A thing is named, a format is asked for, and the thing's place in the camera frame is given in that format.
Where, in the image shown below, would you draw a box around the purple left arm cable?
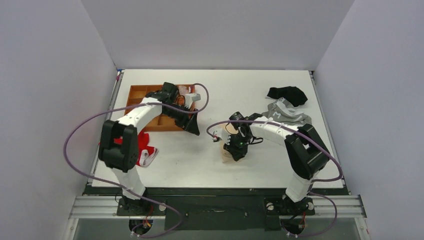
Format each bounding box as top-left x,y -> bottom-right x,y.
63,83 -> 210,239

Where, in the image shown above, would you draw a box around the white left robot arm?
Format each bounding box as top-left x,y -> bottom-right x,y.
98,82 -> 201,215

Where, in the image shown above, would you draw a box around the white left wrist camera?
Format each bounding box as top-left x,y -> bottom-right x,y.
184,92 -> 201,108

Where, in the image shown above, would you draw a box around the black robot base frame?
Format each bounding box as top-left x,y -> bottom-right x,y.
70,187 -> 349,234

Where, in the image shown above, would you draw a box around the aluminium table edge rail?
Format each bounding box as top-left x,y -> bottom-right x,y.
86,69 -> 125,186

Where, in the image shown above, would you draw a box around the wooden compartment tray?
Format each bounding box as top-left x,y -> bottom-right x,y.
124,84 -> 196,132

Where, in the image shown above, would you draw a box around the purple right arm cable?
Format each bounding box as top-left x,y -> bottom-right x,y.
205,119 -> 344,239

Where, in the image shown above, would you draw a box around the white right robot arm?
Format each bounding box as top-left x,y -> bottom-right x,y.
223,112 -> 330,214

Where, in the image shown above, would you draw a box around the cream beige underwear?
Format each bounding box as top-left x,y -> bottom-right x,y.
220,123 -> 246,164

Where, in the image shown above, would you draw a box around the grey underwear white band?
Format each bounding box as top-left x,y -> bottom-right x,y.
261,97 -> 312,126

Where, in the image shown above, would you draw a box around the black underwear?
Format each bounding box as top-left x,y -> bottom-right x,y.
266,86 -> 308,107

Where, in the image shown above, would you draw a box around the red underwear white band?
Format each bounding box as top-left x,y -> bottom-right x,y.
98,131 -> 158,172

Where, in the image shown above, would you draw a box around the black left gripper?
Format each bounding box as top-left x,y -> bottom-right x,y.
163,104 -> 200,136

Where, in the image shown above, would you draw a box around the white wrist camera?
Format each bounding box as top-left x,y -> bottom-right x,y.
184,92 -> 201,108
212,128 -> 234,145

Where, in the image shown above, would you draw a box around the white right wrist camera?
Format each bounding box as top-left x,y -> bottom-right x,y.
212,128 -> 234,145

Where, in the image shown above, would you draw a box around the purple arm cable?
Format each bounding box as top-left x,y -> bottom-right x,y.
63,83 -> 210,239
205,119 -> 344,239

